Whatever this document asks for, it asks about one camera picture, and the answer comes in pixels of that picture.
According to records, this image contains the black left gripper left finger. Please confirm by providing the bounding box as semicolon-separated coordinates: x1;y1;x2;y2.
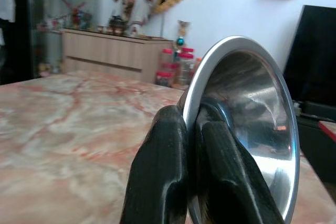
122;104;190;224

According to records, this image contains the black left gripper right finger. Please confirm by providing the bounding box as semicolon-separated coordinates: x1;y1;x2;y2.
194;101;285;224

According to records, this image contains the stainless steel bowl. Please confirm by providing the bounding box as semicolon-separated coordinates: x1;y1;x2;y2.
178;35;300;224

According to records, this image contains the red lidded plastic jar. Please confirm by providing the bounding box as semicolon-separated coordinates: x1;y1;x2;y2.
155;71;175;87
177;47;196;86
160;48;179;65

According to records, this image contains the black low tv stand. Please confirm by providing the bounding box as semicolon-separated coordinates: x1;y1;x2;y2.
292;100;336;201

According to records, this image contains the beige wooden sideboard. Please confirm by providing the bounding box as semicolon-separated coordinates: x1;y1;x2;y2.
61;28;174;84

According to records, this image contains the trophy with teal ball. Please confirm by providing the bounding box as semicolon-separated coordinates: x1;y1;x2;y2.
174;19;191;51

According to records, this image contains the black television screen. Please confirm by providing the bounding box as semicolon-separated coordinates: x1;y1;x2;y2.
282;4;336;106

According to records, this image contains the glass display cabinet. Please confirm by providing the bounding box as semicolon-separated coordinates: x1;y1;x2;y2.
27;0;98;79

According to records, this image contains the red winged model figure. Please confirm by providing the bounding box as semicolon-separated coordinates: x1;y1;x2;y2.
60;0;92;29

